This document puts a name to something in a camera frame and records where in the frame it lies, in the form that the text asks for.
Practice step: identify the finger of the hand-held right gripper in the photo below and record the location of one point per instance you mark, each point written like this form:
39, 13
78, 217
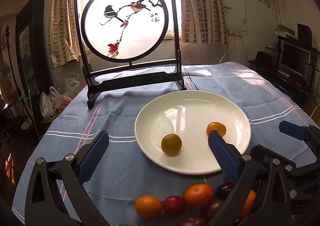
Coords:
292, 129
261, 152

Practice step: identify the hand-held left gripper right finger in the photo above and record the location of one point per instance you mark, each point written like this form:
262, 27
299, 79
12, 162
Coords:
222, 156

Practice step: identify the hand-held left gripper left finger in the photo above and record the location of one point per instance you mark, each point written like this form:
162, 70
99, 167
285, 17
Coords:
93, 158

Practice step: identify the orange kumquat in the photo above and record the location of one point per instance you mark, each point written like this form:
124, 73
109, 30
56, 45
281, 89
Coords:
217, 126
148, 206

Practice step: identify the dark red cherry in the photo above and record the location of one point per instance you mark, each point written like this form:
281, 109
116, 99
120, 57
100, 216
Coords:
223, 188

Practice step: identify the yellow round fruit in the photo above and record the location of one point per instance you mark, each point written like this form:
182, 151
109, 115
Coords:
171, 144

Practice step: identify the white round plate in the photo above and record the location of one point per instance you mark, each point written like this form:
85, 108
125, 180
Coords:
185, 111

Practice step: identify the black media desk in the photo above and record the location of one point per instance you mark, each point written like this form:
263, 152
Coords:
287, 86

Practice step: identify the orange mandarin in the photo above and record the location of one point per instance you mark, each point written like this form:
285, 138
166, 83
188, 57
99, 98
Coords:
248, 203
198, 194

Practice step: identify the blue striped tablecloth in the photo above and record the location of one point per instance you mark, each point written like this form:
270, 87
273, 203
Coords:
120, 121

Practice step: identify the dark purple plum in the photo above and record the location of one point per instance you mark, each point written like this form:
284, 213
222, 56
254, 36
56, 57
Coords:
192, 222
212, 209

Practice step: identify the plastic bag with groceries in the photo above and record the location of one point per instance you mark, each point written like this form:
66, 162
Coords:
53, 103

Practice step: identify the red tomato on cloth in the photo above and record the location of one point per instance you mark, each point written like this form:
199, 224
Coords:
173, 205

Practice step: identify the computer monitor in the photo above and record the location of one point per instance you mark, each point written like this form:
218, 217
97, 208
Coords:
293, 58

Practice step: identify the black hat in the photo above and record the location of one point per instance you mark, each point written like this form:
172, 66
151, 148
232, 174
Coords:
261, 58

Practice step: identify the clear plastic bag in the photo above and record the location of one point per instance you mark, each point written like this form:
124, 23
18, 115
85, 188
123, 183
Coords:
72, 82

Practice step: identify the black speaker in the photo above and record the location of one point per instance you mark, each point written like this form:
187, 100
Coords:
303, 33

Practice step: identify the bird painting table screen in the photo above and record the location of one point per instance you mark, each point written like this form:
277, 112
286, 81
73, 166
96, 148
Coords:
125, 41

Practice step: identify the dark framed picture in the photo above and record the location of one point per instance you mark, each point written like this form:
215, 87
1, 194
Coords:
25, 48

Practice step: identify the checked curtain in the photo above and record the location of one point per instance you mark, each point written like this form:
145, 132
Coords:
62, 28
200, 3

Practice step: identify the white wall socket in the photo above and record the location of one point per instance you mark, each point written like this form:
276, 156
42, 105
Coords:
235, 32

